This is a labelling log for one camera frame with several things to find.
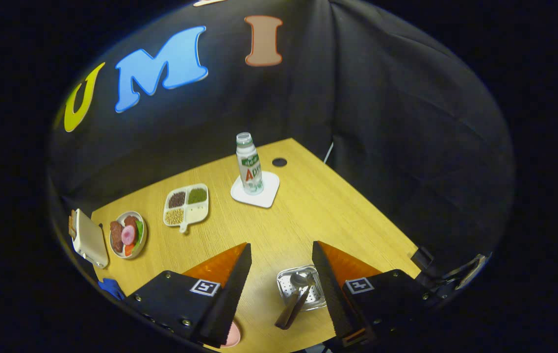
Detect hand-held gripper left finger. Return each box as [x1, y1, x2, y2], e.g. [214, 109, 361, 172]
[123, 242, 253, 349]

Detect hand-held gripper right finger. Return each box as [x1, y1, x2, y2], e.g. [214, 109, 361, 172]
[312, 240, 444, 348]

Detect fork with wooden handle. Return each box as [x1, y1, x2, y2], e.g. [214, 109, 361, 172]
[275, 289, 309, 330]

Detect pink plate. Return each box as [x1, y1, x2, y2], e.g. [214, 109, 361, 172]
[220, 319, 241, 349]

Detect white divided dish of beans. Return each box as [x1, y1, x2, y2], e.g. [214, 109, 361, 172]
[163, 183, 209, 234]

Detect black table clamp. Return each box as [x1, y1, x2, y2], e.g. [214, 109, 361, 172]
[410, 247, 436, 275]

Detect white plate of food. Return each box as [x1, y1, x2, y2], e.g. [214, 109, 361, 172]
[109, 211, 148, 259]

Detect white square coaster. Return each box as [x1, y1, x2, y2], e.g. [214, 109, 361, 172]
[230, 171, 280, 209]

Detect blue cloth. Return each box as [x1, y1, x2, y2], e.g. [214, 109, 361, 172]
[98, 278, 126, 301]

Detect large brown meat piece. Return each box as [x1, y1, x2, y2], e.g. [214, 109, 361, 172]
[110, 221, 124, 253]

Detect white drink bottle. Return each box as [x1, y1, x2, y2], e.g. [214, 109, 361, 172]
[236, 132, 264, 196]

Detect white toaster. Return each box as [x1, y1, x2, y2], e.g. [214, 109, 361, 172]
[72, 208, 110, 269]

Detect silver wire basket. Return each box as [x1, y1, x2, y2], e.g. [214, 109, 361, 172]
[277, 265, 329, 312]

